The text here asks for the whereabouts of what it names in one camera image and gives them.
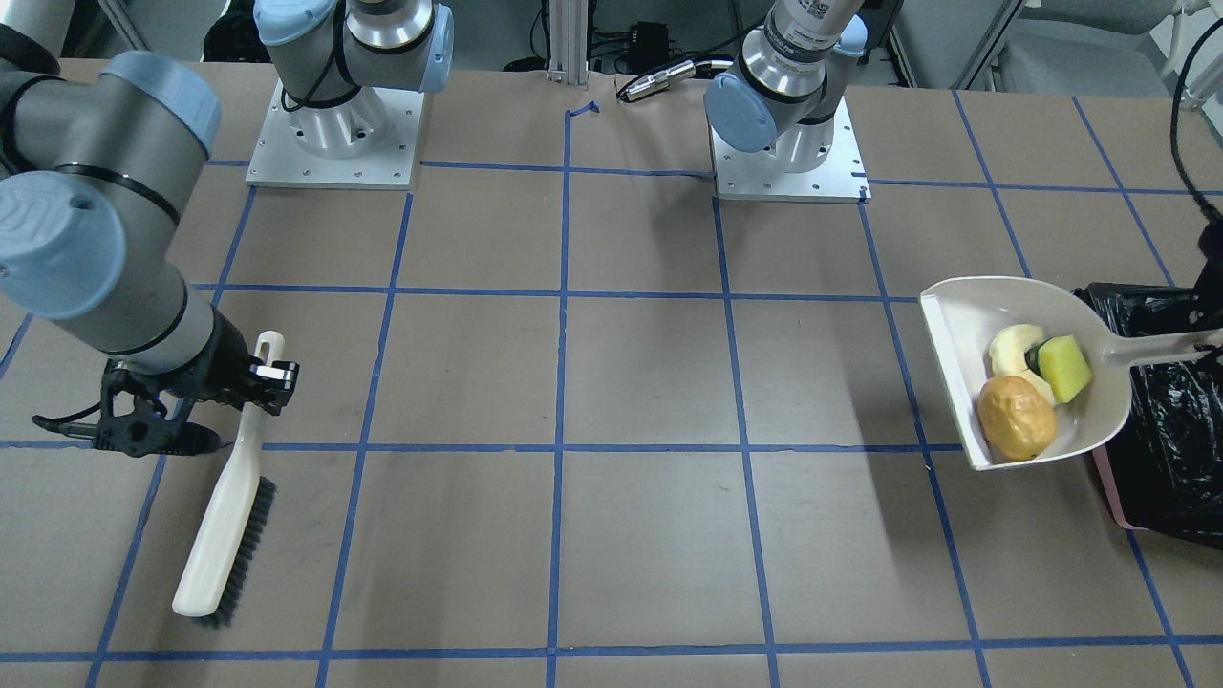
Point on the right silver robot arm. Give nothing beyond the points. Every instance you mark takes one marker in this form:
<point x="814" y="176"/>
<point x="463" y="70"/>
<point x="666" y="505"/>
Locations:
<point x="96" y="178"/>

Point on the orange potato toy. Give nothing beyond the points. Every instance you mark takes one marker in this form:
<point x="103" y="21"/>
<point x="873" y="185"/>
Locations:
<point x="1015" y="417"/>

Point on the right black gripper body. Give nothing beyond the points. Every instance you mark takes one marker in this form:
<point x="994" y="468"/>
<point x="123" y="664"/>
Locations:
<point x="212" y="361"/>

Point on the aluminium frame post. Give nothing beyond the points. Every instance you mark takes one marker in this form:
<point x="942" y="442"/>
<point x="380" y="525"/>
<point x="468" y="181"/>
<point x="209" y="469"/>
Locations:
<point x="568" y="42"/>

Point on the yellow green sponge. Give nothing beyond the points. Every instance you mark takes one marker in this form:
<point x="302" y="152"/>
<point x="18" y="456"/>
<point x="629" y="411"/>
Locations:
<point x="1061" y="361"/>

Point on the beige hand brush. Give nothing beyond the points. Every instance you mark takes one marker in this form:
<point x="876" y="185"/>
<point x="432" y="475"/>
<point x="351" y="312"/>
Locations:
<point x="230" y="531"/>

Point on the black lined trash bin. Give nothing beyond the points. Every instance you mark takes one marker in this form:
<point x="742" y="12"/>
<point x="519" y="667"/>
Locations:
<point x="1163" y="471"/>

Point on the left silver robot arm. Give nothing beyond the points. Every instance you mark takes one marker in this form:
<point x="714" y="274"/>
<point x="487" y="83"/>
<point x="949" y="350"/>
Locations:
<point x="792" y="69"/>

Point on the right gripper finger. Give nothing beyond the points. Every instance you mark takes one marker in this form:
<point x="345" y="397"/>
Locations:
<point x="271" y="385"/>

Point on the pale pumpkin slice toy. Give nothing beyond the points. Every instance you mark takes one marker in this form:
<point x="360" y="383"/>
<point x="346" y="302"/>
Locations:
<point x="1008" y="356"/>

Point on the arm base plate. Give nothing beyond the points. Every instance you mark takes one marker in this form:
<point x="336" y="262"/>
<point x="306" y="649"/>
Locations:
<point x="808" y="163"/>
<point x="370" y="142"/>

